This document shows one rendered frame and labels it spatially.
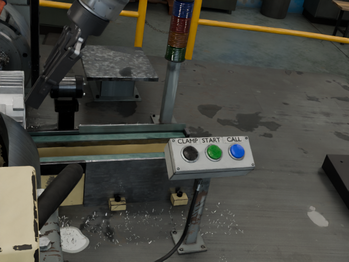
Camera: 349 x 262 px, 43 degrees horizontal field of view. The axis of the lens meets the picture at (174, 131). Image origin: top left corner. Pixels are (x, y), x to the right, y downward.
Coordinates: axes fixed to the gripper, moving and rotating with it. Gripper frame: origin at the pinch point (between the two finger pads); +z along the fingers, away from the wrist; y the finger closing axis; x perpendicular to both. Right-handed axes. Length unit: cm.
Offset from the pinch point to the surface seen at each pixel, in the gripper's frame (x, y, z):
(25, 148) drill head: -3.1, 21.8, 0.5
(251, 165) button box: 37.1, 21.2, -14.9
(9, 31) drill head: -6.3, -27.1, 0.9
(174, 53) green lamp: 37, -33, -16
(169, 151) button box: 22.6, 16.8, -8.1
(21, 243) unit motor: -13, 62, -17
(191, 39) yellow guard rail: 137, -217, 1
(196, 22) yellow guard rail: 131, -217, -11
